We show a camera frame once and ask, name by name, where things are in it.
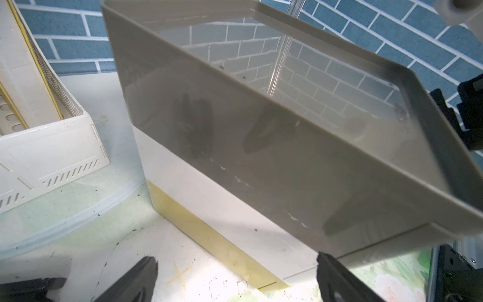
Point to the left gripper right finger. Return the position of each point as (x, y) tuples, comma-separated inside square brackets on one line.
[(337, 283)]

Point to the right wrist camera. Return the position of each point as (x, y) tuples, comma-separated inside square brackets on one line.
[(457, 12)]

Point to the black stapler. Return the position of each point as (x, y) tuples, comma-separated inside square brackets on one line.
[(31, 290)]

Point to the floral table mat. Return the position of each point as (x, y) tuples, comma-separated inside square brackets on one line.
[(93, 230)]

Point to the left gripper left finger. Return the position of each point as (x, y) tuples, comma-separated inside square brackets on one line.
[(137, 284)]

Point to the grey top drawer white knob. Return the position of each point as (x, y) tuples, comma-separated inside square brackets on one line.
[(286, 124)]

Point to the white file organizer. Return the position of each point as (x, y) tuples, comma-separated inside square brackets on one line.
[(47, 138)]

